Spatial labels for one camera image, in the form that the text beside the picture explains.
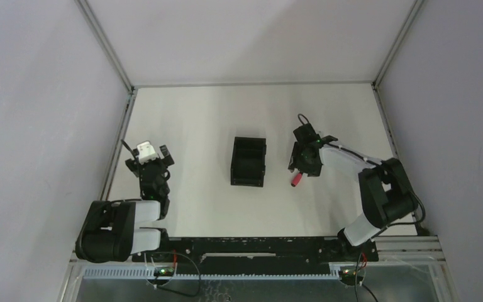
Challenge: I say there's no red handled screwdriver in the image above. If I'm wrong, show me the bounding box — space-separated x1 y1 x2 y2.
291 172 303 187

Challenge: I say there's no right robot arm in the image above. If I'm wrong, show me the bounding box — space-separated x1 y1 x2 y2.
288 123 425 262

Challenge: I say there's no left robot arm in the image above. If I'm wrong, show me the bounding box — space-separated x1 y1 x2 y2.
75 141 174 263

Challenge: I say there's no black plastic bin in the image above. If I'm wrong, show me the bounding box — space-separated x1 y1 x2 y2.
230 137 267 187

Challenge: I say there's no left circuit board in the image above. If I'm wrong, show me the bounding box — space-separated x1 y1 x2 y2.
154 267 175 278

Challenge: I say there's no circuit board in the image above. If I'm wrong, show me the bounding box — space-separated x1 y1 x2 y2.
154 267 175 278
338 269 364 286

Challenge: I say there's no right circuit board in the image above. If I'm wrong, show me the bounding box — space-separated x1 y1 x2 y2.
338 269 364 286

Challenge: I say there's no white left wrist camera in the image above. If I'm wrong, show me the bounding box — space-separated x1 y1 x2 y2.
136 141 158 164

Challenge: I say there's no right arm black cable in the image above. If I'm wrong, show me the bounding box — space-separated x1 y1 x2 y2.
297 113 426 228

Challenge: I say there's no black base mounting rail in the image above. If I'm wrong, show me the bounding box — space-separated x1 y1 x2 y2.
156 237 379 262

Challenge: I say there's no white slotted cable duct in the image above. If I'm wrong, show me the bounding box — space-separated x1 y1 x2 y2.
82 266 340 280

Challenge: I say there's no black looped cable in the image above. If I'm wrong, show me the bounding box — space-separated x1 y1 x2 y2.
152 251 202 298

